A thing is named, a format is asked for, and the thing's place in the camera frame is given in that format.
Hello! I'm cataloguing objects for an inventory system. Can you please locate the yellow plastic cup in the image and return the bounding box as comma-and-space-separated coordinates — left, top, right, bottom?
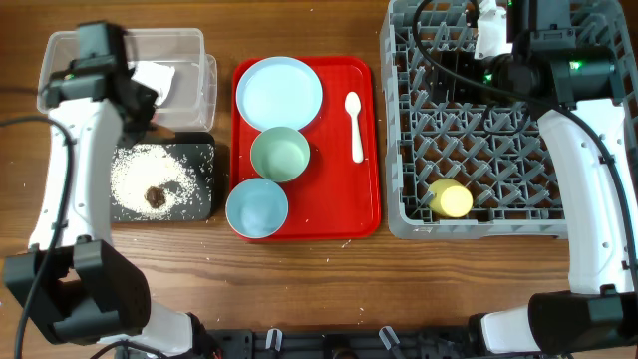
429, 179, 474, 218

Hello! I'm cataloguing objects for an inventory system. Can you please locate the large light blue plate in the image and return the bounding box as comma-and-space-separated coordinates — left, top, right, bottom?
235, 56, 323, 132

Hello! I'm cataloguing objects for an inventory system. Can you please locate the green bowl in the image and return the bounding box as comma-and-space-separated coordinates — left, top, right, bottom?
250, 127, 310, 183

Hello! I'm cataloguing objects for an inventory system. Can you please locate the small light blue bowl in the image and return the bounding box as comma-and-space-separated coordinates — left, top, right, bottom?
225, 178, 289, 239

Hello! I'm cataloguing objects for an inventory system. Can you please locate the brown carrot piece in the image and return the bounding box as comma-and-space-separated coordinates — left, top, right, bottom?
145, 124, 175, 142

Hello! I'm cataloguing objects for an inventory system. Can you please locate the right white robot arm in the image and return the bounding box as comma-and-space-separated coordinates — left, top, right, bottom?
449, 46, 637, 355

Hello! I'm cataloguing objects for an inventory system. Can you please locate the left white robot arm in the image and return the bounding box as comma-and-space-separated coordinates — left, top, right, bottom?
3, 69, 215, 358

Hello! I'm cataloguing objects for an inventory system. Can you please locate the black waste tray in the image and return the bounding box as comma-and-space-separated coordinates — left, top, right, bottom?
107, 131, 216, 224

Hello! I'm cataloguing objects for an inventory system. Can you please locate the grey dishwasher rack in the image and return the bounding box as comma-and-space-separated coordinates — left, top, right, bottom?
379, 0, 638, 240

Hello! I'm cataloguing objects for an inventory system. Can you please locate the crumpled white paper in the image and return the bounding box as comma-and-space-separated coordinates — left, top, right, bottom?
132, 61, 175, 107

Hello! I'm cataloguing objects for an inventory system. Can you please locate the clear plastic bin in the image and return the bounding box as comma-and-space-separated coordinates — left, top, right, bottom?
37, 28, 216, 132

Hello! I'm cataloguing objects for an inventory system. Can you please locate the pile of rice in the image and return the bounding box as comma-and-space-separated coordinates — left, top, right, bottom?
109, 143, 215, 221

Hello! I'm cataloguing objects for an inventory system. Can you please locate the white plastic spoon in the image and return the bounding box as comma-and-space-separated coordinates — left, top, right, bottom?
345, 92, 364, 164

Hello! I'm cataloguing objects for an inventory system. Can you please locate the brown food lump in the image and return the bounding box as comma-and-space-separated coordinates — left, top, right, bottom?
145, 186, 166, 209

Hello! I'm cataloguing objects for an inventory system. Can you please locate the red plastic tray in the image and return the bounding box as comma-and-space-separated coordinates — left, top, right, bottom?
229, 56, 381, 241

